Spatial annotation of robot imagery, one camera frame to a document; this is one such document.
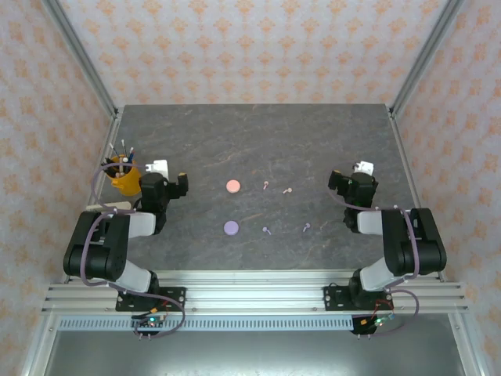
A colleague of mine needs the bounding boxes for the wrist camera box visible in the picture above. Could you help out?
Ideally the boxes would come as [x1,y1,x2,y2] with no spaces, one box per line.
[351,159,375,175]
[143,159,171,179]

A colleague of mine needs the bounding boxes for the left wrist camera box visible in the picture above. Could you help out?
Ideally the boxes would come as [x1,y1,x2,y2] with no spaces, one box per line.
[143,159,171,179]

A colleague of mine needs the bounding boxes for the right aluminium frame post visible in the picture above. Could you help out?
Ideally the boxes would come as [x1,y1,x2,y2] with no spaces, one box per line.
[390,0,467,119]

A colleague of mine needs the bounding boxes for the grey metal sheet panel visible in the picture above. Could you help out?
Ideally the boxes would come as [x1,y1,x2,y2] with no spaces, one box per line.
[42,331,467,376]

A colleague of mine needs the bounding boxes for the right aluminium table side rail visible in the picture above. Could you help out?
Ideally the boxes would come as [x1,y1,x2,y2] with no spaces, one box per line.
[387,107,447,282]

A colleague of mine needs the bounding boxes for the beige and blue stapler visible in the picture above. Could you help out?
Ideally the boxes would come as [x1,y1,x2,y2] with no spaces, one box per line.
[85,201,132,212]

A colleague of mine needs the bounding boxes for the aluminium frame post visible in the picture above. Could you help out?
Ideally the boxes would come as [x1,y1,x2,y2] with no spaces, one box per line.
[390,0,467,119]
[41,0,119,119]

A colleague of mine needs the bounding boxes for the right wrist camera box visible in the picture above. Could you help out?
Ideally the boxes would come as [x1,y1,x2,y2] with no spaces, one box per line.
[351,159,375,175]

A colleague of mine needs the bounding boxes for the grey slotted cable duct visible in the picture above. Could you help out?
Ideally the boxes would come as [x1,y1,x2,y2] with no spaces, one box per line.
[58,317,353,332]

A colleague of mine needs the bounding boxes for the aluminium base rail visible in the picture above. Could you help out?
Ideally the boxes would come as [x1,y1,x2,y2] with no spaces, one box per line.
[41,269,470,315]

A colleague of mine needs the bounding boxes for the aluminium table side rail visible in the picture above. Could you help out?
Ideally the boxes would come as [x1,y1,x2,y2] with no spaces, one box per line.
[387,107,447,282]
[62,109,124,283]

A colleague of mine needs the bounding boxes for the left aluminium frame post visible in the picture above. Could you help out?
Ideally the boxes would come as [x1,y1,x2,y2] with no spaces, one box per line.
[41,0,119,119]

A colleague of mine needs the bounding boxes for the left aluminium table side rail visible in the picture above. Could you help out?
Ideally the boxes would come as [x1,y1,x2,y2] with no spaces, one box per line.
[62,109,124,283]

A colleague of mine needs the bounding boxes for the yellow metal pen cup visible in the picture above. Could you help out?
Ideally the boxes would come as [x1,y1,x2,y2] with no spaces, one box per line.
[105,155,142,197]

